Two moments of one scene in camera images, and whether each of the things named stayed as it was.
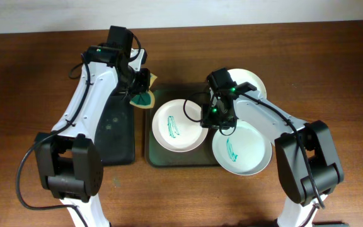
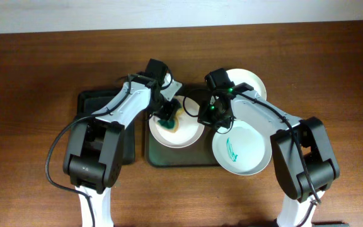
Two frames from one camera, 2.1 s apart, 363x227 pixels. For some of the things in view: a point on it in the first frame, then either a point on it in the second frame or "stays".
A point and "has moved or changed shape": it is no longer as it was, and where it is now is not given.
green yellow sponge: [145, 99] has moved or changed shape
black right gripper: [207, 122] stays
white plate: [242, 75] stays
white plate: [245, 152] stays
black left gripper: [144, 86] to [176, 106]
